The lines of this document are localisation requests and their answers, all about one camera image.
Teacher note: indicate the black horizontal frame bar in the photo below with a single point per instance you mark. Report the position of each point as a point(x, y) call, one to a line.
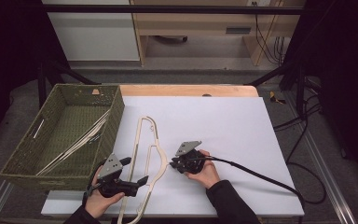
point(167, 9)

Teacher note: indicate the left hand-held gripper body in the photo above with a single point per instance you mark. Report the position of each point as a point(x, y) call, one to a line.
point(112, 166)

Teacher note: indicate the white cabinet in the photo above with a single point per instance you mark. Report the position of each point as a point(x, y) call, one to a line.
point(93, 37)

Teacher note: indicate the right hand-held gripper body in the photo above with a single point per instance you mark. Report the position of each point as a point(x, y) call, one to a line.
point(188, 147)

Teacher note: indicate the black curtain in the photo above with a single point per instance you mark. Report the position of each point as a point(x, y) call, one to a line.
point(6, 46)
point(348, 62)

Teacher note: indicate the white table sheet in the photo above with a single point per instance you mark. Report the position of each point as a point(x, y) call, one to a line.
point(230, 124)

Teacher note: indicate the olive green woven basket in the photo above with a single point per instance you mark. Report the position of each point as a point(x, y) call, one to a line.
point(62, 124)

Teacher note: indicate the white wall socket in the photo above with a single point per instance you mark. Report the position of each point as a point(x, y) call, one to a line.
point(261, 2)

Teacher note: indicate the black metal stand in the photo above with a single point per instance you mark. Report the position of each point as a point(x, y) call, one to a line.
point(42, 84)
point(300, 87)

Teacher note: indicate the person's right hand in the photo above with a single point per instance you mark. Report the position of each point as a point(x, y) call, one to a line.
point(208, 175)

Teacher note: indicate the yellow and black tool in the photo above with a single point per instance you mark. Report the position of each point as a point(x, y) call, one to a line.
point(273, 97)

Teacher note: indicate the beige clothes hanger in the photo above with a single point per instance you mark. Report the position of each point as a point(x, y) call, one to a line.
point(74, 147)
point(134, 149)

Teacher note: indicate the person's left hand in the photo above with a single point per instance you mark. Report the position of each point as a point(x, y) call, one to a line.
point(98, 203)

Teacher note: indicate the light wooden desk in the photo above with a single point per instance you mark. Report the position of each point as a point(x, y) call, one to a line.
point(192, 23)

